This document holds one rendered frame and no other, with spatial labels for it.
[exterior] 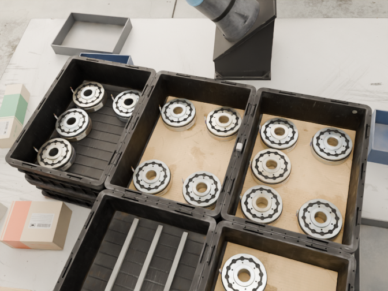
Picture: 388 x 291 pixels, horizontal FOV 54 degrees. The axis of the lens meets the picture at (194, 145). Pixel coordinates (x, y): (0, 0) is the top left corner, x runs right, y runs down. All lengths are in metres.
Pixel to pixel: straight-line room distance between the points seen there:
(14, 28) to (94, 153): 2.14
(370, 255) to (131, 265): 0.62
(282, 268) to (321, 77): 0.73
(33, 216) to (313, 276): 0.77
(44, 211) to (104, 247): 0.25
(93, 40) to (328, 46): 0.93
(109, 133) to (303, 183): 0.58
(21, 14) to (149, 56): 1.88
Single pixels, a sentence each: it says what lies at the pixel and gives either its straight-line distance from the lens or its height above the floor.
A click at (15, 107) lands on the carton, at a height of 0.76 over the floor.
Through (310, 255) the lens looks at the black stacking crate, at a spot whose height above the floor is 0.89.
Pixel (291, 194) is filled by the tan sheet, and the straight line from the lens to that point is 1.02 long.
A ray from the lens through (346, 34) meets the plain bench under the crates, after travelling 1.60.
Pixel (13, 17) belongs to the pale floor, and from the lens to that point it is 3.29.
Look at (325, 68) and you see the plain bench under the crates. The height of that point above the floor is 0.70.
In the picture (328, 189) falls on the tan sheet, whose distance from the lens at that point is 1.04.
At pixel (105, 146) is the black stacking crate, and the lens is 1.15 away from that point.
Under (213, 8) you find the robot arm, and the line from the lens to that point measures 1.22.
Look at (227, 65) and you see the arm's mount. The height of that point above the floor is 0.77.
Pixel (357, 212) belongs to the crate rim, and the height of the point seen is 0.92.
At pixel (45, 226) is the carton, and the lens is 1.17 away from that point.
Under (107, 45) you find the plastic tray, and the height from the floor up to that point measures 0.70.
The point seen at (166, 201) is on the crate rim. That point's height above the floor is 0.93.
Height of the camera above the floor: 1.75
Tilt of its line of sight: 58 degrees down
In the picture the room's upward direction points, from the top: 12 degrees counter-clockwise
